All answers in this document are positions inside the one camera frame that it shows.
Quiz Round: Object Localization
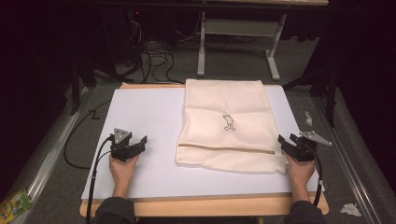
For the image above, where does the white board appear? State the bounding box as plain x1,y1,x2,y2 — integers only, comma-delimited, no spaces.
80,85,326,201

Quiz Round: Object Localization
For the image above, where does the person's right hand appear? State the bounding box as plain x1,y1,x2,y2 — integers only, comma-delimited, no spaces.
285,153,317,194

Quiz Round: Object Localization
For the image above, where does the green printed packet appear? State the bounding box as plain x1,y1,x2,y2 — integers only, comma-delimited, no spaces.
0,188,34,224

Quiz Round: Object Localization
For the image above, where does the cream mesh laundry bag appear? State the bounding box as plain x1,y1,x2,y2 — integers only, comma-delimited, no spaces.
175,77,290,175

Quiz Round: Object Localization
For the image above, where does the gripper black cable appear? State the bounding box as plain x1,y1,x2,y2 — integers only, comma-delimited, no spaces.
310,148,325,207
85,135,114,224

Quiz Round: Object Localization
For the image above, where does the white desk frame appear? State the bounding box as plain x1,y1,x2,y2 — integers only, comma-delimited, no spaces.
196,0,330,82

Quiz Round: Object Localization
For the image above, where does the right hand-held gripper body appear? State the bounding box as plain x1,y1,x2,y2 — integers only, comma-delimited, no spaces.
289,130,332,162

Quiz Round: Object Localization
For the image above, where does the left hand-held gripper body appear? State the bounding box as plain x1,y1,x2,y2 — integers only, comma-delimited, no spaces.
108,127,140,162

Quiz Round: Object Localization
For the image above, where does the black metal stand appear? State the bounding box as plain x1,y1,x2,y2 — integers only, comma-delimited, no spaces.
68,57,98,117
282,66,340,129

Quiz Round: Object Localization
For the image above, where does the crumpled white tissue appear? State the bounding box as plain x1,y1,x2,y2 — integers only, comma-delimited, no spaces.
339,203,363,218

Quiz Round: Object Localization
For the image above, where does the tangle of black floor cables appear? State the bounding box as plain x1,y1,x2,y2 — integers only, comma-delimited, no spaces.
123,17,185,85

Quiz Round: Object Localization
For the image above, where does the person's left hand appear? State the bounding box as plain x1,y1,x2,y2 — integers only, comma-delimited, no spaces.
108,154,140,191

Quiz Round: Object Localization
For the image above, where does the long black floor cable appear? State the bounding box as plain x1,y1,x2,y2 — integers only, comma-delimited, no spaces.
63,99,112,171

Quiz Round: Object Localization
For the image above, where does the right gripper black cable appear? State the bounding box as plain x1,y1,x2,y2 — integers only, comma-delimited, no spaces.
310,148,325,207

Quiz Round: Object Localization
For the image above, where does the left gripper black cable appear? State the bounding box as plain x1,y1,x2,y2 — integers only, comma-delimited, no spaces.
85,135,114,224

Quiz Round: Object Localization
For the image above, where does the aluminium rail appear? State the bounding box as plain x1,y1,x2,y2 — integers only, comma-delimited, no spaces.
312,95,385,224
8,87,92,224

